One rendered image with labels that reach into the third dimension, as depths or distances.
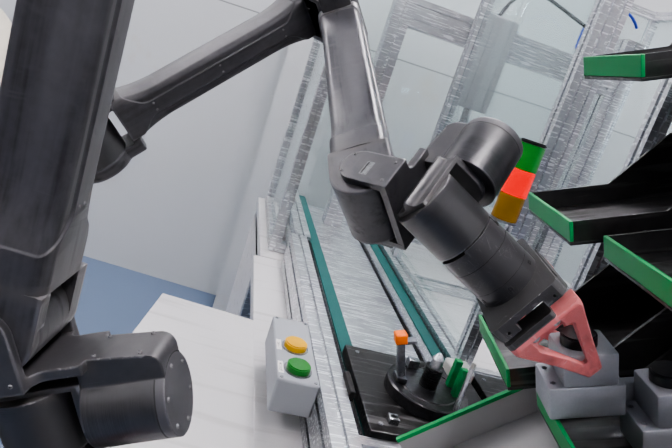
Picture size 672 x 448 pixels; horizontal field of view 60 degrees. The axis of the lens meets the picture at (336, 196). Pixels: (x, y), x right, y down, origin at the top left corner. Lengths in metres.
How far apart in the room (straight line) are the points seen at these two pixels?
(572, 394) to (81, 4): 0.47
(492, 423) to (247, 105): 2.53
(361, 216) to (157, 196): 2.84
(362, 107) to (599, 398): 0.34
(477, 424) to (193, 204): 2.63
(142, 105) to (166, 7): 2.40
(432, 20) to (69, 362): 1.67
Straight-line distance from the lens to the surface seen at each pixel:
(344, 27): 0.75
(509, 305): 0.48
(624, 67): 0.61
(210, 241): 3.30
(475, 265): 0.47
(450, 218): 0.46
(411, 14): 1.92
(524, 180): 1.12
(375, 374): 1.02
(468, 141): 0.51
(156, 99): 0.82
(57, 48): 0.37
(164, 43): 3.20
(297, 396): 0.96
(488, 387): 1.15
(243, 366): 1.14
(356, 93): 0.61
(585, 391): 0.55
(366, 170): 0.49
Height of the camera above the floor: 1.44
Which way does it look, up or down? 12 degrees down
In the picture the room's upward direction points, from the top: 18 degrees clockwise
